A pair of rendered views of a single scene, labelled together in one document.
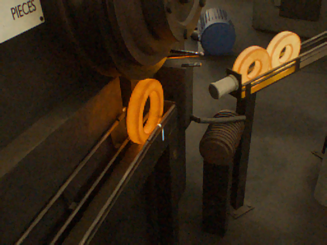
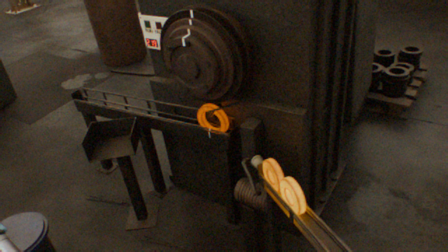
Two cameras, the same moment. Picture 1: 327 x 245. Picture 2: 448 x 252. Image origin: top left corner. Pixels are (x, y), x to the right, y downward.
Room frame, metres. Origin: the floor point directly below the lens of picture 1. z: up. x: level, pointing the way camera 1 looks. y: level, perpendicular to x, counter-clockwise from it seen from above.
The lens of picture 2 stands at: (1.21, -1.52, 1.81)
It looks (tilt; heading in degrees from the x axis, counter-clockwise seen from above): 34 degrees down; 102
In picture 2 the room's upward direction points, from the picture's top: 7 degrees counter-clockwise
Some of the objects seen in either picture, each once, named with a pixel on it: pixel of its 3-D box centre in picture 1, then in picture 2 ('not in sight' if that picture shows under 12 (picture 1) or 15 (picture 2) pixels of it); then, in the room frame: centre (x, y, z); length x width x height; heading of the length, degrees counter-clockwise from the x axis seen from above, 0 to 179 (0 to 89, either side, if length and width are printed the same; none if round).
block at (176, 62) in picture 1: (175, 94); (253, 141); (1.05, -0.06, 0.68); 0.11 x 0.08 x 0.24; 65
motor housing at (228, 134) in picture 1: (220, 176); (259, 222); (1.07, -0.23, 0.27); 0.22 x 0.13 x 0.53; 155
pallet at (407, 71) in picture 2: not in sight; (351, 64); (1.83, 1.73, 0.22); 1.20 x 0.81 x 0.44; 153
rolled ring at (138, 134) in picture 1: (146, 111); (213, 120); (0.83, 0.04, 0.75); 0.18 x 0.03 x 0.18; 156
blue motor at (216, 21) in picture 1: (215, 30); not in sight; (3.05, -0.53, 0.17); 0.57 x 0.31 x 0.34; 175
